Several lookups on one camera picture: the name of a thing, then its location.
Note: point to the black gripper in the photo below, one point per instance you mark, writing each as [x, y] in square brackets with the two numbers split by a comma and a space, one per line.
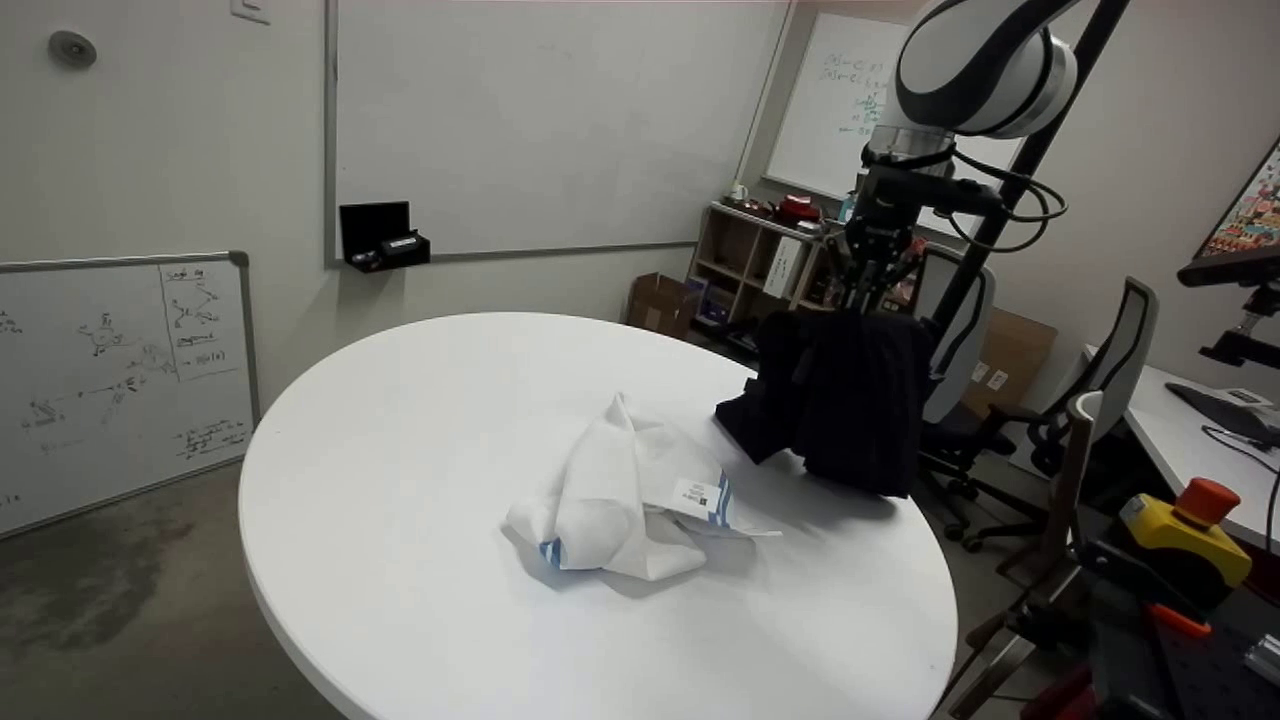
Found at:
[882, 234]

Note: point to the black towel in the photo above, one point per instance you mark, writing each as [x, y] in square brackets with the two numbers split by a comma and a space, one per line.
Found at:
[840, 400]

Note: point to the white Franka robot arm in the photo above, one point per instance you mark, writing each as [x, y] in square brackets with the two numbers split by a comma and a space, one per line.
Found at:
[980, 64]

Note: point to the white towel with blue stripe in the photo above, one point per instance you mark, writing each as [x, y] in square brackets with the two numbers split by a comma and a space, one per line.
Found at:
[600, 504]

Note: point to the red item on shelf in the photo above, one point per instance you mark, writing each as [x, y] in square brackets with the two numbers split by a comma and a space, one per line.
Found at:
[801, 208]

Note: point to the wooden shelf unit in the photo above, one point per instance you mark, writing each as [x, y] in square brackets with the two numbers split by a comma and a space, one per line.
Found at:
[727, 254]

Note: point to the large cardboard box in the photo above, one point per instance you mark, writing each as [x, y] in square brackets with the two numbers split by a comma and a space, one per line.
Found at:
[1016, 353]

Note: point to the whiteboard with green writing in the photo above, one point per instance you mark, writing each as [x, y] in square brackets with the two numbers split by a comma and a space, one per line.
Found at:
[833, 107]

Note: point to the small cardboard box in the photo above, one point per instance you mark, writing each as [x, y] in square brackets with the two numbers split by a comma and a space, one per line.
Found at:
[661, 306]

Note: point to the grey back office chair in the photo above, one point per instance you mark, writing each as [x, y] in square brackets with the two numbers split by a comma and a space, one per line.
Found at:
[1124, 334]

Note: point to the black pole stand with clamp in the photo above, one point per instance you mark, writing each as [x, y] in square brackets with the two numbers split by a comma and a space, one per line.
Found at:
[1107, 16]

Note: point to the white desk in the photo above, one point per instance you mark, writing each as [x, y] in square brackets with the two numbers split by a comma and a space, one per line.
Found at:
[1187, 455]

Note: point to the black keyboard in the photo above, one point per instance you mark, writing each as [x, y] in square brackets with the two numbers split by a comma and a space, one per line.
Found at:
[1222, 407]

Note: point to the computer monitor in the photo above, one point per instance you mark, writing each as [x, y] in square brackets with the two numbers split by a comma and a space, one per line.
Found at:
[1254, 222]

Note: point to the yellow emergency stop red button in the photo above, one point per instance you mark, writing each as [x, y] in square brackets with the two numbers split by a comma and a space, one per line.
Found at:
[1187, 534]

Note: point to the black whiteboard marker tray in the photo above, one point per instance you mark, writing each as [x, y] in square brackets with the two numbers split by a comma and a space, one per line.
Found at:
[374, 228]

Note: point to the silver aluminium extrusion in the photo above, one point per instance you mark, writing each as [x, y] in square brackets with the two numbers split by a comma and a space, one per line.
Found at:
[1266, 658]

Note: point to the small framed whiteboard with scribbles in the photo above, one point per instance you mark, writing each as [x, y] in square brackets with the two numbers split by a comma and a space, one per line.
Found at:
[104, 387]

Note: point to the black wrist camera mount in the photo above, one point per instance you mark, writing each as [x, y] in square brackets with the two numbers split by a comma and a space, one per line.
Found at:
[934, 187]

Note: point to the large wall whiteboard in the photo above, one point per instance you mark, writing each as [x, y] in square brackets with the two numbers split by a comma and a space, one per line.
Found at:
[533, 123]

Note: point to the round grey wall device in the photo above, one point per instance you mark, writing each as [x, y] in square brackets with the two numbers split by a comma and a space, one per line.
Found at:
[72, 49]

